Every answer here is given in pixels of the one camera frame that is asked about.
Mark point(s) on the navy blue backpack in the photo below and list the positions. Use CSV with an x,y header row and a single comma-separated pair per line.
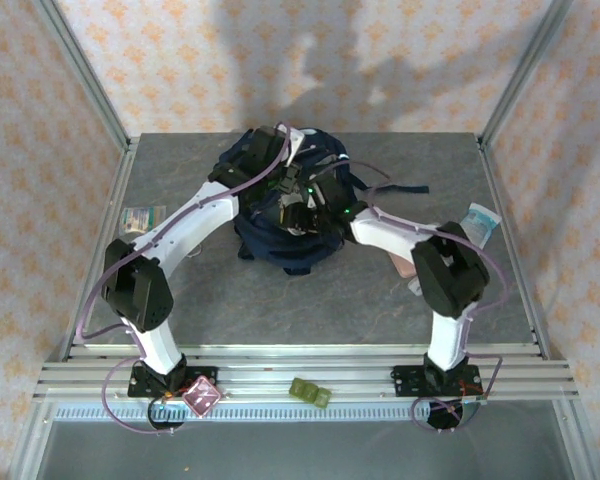
x,y
280,250

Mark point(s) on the pink pencil case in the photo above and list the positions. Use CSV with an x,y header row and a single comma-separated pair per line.
x,y
404,265

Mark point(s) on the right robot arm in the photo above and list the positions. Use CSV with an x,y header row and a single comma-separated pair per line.
x,y
450,270

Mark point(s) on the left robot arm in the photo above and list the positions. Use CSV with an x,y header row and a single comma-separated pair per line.
x,y
190,225

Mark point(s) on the blue white tissue pack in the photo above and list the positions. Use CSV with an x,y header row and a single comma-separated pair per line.
x,y
482,220

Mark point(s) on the green white sticker packet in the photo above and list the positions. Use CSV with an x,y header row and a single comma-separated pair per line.
x,y
137,220

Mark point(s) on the green block strip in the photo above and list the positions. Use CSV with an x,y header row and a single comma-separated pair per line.
x,y
310,392

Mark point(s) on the pink square tag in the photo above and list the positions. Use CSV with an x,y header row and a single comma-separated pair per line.
x,y
202,396

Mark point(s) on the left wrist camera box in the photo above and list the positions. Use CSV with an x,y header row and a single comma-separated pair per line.
x,y
296,145

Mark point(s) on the aluminium table side rail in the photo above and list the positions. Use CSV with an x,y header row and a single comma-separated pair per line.
x,y
492,175
121,175

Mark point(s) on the aluminium mounting rail beams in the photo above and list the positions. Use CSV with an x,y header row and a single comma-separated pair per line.
x,y
330,370

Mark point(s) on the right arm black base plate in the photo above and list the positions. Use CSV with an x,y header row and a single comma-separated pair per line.
x,y
405,380

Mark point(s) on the aluminium frame post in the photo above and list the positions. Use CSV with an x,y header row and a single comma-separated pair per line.
x,y
522,75
84,75

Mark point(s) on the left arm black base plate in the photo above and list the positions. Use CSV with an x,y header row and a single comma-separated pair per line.
x,y
205,375

